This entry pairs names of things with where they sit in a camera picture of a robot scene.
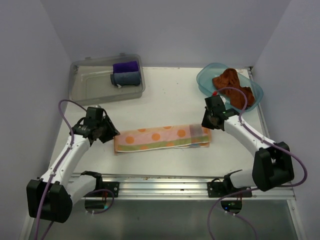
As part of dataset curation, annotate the colourful polka dot towel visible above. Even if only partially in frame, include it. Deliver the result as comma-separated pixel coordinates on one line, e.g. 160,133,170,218
114,124,212,154

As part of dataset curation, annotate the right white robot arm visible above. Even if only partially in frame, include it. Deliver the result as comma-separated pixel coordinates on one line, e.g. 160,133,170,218
201,95,295,197

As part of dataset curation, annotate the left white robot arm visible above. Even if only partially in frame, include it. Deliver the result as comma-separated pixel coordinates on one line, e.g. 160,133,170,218
26,107,120,223

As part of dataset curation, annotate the brown crumpled towel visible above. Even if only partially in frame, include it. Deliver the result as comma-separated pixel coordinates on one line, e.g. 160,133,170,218
212,68,255,109

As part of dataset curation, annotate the grey transparent plastic bin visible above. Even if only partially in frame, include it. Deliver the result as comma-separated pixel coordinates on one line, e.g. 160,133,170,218
69,54,146,106

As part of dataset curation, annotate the grey-blue rolled towel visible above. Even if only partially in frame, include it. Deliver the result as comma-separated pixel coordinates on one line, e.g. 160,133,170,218
110,71,141,88

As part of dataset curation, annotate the purple rolled towel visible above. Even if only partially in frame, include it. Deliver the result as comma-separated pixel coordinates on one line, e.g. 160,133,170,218
112,61,139,74

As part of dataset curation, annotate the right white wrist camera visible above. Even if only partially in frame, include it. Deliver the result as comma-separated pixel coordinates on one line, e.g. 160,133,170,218
212,91,231,110

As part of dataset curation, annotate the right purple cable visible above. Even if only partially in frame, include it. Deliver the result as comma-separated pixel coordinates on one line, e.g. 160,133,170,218
206,86,309,240

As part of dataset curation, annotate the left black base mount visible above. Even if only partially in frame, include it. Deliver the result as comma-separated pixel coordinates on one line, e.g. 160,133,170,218
85,181,120,198

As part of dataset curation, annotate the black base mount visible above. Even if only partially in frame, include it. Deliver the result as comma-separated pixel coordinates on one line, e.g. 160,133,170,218
206,178,247,198
85,181,120,198

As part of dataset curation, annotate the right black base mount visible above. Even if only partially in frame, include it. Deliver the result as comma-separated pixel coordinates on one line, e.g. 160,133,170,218
206,178,247,198

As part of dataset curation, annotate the aluminium mounting rail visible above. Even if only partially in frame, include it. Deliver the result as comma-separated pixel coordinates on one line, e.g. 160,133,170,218
69,173,296,201

